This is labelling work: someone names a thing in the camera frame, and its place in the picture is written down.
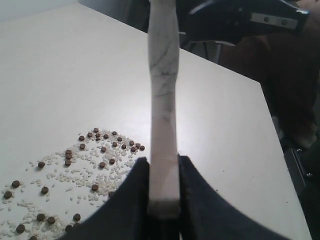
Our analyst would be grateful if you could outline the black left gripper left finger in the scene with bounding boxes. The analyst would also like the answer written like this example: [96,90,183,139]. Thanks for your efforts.
[60,157,151,240]

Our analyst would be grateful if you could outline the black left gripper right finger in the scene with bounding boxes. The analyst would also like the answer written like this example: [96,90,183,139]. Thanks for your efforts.
[179,156,283,240]

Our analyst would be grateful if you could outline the wide white bristle paint brush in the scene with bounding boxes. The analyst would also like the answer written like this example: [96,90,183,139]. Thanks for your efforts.
[148,0,180,220]

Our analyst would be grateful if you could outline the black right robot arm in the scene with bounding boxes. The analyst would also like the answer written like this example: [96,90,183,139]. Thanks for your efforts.
[177,0,310,48]

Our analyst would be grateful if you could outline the scattered rice and brown pellets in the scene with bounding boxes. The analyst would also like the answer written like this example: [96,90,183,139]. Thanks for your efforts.
[0,128,146,240]

